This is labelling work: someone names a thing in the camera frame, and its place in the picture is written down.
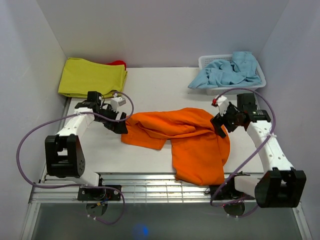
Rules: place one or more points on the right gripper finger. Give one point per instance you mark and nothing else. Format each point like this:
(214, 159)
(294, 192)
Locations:
(230, 126)
(217, 125)

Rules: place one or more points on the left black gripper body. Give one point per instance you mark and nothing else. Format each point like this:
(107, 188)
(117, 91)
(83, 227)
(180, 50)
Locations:
(108, 115)

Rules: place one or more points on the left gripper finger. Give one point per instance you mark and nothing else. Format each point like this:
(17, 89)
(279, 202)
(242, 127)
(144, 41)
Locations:
(117, 127)
(123, 117)

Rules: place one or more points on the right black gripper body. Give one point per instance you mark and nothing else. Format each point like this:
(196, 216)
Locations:
(231, 114)

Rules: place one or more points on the orange trousers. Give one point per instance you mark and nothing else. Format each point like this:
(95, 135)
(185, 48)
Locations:
(198, 152)

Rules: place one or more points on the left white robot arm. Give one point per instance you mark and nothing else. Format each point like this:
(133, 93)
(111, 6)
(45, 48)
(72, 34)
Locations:
(63, 151)

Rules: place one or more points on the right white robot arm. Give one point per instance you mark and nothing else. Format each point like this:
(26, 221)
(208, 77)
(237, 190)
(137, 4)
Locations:
(281, 185)

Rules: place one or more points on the light blue trousers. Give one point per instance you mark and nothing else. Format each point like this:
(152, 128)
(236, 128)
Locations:
(238, 72)

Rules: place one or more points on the folded yellow trousers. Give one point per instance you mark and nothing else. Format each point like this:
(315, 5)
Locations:
(80, 76)

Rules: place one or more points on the folded red trousers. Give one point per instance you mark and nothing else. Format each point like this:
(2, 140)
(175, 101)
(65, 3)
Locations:
(117, 63)

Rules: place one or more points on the white plastic basket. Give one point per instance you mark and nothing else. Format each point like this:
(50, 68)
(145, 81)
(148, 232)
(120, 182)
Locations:
(204, 60)

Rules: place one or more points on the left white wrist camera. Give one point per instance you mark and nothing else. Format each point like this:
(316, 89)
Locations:
(117, 102)

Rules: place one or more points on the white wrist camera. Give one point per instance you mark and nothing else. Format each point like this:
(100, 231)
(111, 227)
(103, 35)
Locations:
(117, 102)
(221, 102)

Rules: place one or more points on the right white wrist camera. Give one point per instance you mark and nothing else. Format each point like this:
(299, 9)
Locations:
(221, 102)

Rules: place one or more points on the aluminium rail frame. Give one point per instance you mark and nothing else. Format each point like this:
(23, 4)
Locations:
(156, 206)

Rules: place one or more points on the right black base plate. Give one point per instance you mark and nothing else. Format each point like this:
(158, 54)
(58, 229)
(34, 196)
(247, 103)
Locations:
(227, 192)

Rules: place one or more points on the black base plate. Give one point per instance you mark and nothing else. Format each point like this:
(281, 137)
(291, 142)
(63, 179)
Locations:
(107, 193)
(227, 192)

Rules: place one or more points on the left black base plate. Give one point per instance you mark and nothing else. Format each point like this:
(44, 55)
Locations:
(107, 193)

